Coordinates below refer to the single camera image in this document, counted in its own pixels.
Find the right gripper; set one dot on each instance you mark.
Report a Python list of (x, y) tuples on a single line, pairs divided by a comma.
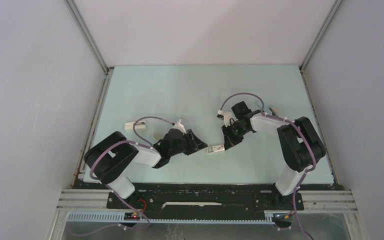
[(229, 141)]

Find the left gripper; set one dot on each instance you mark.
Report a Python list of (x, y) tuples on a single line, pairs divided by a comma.
[(194, 144)]

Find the white staple box sleeve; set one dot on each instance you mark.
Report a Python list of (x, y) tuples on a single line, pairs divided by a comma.
[(218, 148)]

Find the white stapler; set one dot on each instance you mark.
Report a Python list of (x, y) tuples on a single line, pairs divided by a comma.
[(140, 125)]

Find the staple tray box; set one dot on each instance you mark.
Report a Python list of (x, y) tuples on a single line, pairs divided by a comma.
[(210, 150)]

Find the light blue stapler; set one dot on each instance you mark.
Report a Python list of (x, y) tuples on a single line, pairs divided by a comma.
[(260, 105)]

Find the olive green stapler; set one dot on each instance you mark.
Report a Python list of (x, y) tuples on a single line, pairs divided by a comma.
[(158, 136)]

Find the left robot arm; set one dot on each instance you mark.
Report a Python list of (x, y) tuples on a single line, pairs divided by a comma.
[(108, 160)]

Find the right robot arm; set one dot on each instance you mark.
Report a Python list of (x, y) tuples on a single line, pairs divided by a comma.
[(300, 144)]

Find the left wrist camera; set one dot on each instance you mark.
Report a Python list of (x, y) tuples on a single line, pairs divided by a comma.
[(179, 125)]

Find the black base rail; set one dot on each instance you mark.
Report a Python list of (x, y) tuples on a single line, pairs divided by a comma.
[(207, 202)]

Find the right aluminium frame post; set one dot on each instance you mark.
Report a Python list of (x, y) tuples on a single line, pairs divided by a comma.
[(321, 33)]

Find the aluminium frame post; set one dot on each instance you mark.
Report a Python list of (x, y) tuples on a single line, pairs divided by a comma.
[(321, 33), (87, 35)]

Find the left aluminium frame post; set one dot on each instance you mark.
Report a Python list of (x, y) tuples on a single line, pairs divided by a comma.
[(87, 35)]

